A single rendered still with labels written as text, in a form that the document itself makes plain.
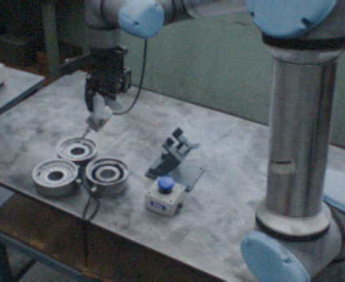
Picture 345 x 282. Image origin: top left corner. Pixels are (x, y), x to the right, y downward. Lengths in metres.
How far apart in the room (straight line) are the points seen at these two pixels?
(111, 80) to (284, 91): 0.47
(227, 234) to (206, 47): 1.78
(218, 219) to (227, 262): 0.12
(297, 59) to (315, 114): 0.08
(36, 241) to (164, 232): 0.47
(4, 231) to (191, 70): 1.72
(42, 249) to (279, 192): 0.80
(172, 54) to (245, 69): 0.48
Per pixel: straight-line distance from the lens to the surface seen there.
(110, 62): 0.95
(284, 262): 0.68
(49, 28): 2.51
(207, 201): 1.04
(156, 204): 0.98
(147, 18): 0.81
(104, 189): 1.02
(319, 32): 0.53
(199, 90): 2.74
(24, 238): 1.31
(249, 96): 2.64
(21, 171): 1.13
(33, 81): 1.80
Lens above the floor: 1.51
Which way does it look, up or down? 35 degrees down
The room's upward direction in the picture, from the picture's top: 4 degrees clockwise
